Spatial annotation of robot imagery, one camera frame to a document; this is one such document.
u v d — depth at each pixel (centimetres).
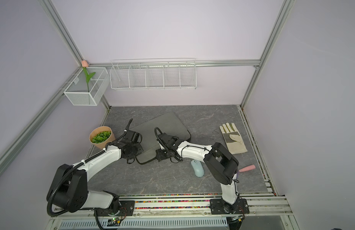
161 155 79
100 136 88
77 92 77
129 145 70
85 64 89
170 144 70
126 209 73
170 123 106
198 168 85
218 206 74
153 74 99
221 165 48
